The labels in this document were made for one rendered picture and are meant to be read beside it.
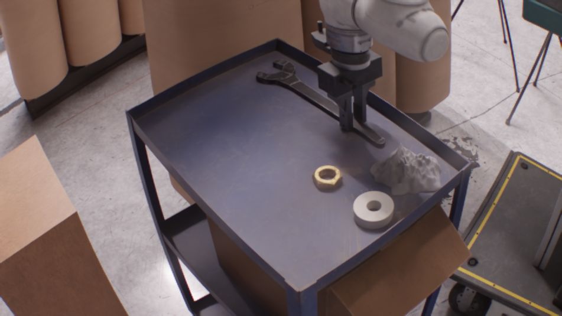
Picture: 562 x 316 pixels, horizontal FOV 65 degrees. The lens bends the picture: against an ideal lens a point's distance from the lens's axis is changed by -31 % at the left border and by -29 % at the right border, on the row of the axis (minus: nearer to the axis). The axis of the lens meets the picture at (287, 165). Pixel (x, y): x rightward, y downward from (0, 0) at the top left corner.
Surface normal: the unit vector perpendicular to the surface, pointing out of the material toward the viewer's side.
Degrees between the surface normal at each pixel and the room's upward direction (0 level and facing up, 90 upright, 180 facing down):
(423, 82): 90
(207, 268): 0
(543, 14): 90
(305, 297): 90
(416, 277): 26
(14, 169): 0
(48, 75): 90
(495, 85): 0
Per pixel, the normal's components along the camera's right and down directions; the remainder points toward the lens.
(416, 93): 0.07, 0.65
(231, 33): 0.36, 0.60
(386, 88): 0.66, 0.47
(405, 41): -0.64, 0.55
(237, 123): -0.06, -0.75
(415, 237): 0.22, -0.46
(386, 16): -0.74, 0.32
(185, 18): -0.40, 0.62
